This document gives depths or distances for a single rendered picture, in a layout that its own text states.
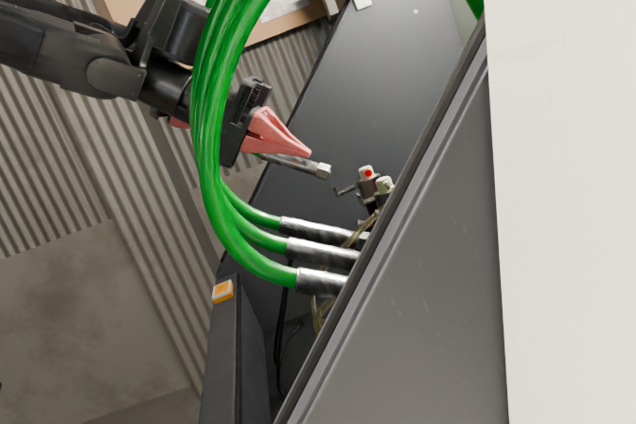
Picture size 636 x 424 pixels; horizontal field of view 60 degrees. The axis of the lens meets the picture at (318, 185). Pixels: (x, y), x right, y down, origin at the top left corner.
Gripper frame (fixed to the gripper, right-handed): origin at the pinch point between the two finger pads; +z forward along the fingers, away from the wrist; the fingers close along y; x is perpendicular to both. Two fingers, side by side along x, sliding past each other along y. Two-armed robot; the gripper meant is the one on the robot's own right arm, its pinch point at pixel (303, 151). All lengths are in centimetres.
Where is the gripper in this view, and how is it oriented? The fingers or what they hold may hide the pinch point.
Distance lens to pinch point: 63.6
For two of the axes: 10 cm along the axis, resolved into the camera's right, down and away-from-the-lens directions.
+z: 9.0, 4.3, 0.4
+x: 0.8, -2.6, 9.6
